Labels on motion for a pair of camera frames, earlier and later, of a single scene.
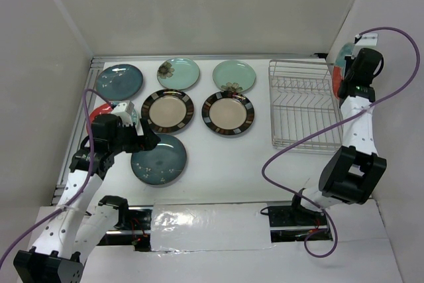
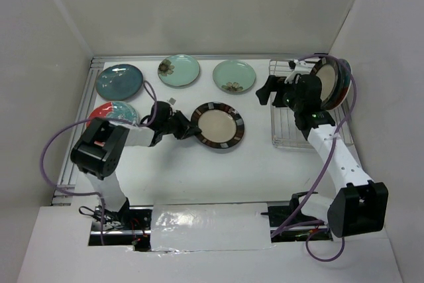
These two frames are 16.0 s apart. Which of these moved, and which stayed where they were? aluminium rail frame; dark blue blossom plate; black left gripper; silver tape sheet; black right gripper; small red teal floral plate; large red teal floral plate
Moved: black right gripper; dark blue blossom plate; large red teal floral plate; black left gripper
Stayed: aluminium rail frame; small red teal floral plate; silver tape sheet
